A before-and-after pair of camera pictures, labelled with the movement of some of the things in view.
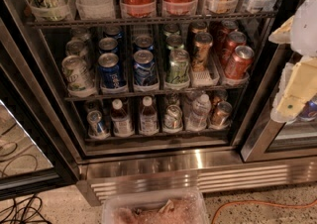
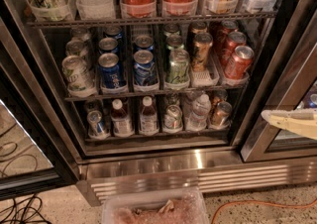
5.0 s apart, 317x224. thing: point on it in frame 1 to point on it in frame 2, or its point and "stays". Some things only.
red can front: x=237 y=67 stays
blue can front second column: x=144 y=68 stays
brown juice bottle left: x=122 y=125 stays
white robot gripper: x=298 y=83 to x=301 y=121
